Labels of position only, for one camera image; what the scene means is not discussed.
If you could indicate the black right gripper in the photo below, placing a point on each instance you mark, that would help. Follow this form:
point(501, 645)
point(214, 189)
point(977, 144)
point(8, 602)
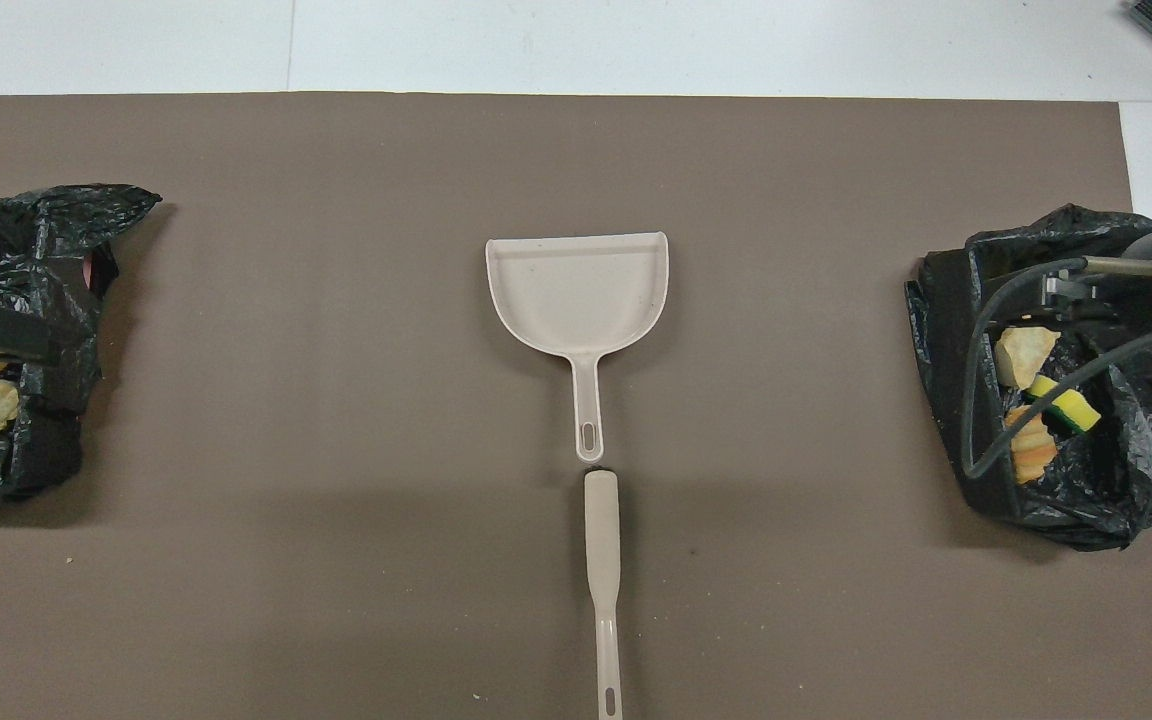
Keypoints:
point(1106, 300)

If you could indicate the pale crusty bread chunk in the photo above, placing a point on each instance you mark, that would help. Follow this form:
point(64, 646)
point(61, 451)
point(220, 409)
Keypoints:
point(1024, 355)

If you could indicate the small yellow green sponge piece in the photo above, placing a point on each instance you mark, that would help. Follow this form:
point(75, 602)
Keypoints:
point(1071, 408)

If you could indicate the long ridged croissant piece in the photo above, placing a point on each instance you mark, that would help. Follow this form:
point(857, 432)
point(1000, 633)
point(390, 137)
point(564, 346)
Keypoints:
point(1034, 450)

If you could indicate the beige plastic dustpan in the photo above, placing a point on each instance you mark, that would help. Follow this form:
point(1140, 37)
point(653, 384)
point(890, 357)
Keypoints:
point(576, 290)

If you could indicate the beige hand brush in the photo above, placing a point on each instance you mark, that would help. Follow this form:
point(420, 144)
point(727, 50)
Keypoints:
point(601, 540)

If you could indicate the black bag lined bin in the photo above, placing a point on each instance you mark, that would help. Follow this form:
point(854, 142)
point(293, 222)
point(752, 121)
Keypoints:
point(36, 250)
point(1086, 490)

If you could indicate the brown table mat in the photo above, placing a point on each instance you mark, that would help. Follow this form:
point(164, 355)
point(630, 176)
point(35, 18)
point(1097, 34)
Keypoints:
point(336, 250)

